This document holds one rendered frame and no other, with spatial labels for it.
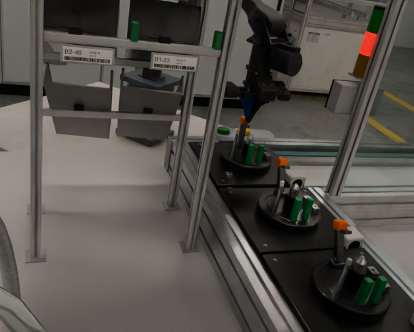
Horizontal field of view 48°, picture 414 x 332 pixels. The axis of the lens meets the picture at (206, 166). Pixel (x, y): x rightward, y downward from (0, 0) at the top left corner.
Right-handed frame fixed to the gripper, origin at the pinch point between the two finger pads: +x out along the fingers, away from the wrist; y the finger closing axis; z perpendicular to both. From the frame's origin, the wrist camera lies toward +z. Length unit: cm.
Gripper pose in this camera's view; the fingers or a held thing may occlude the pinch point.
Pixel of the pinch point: (250, 109)
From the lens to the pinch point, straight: 122.1
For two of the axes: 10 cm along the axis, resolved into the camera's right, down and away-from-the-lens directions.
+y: 9.4, 0.0, 3.4
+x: -1.6, 8.8, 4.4
